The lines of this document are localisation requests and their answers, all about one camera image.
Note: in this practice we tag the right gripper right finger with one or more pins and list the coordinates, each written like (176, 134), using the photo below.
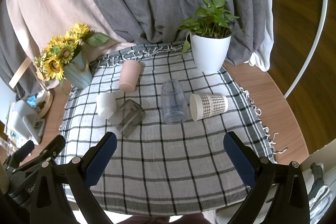
(256, 172)

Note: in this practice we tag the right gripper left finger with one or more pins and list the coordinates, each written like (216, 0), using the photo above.
(84, 172)

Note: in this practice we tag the pink plastic cup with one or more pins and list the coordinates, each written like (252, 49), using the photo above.
(129, 76)

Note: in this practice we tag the smoky grey transparent cup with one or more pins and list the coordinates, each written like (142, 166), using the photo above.
(127, 118)

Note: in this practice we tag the white plastic cup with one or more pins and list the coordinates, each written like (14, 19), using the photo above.
(106, 105)

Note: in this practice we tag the houndstooth patterned paper cup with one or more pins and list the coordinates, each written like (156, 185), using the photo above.
(205, 106)

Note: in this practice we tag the clear bluish plastic cup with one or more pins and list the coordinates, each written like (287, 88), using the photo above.
(173, 102)

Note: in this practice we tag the cluttered side shelf items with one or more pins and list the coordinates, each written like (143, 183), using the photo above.
(22, 119)

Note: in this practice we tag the checkered grey white tablecloth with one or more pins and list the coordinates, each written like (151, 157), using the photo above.
(164, 169)

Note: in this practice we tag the teal ribbed flower pot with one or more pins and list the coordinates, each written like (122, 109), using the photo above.
(77, 71)

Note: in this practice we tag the artificial sunflower bouquet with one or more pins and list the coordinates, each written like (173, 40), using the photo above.
(62, 49)

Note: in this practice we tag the white plant pot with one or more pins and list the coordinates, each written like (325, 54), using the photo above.
(209, 53)

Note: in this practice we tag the green pothos plant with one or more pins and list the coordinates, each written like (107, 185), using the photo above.
(209, 22)

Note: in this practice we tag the beige pink curtain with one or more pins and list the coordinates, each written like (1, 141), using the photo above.
(35, 22)

